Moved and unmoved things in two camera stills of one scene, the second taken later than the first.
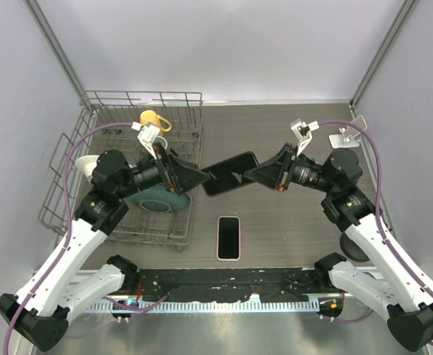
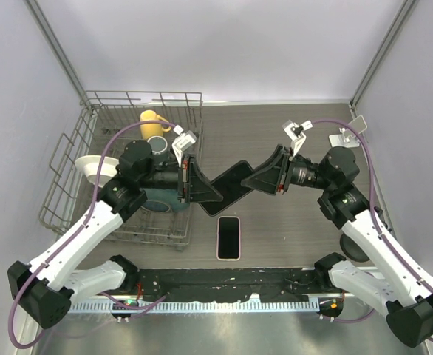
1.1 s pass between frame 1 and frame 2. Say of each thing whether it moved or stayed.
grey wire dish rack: stayed
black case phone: moved
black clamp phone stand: stayed
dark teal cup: stayed
